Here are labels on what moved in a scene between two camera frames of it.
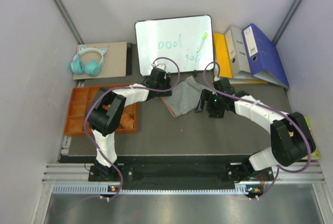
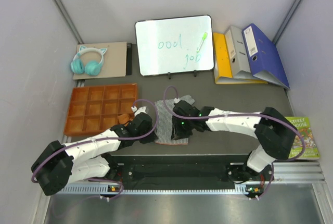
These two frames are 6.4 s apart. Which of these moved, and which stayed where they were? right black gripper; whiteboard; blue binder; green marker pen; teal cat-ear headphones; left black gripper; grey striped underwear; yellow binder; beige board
Moved: grey striped underwear; right black gripper; left black gripper
Stayed: yellow binder; green marker pen; whiteboard; beige board; blue binder; teal cat-ear headphones
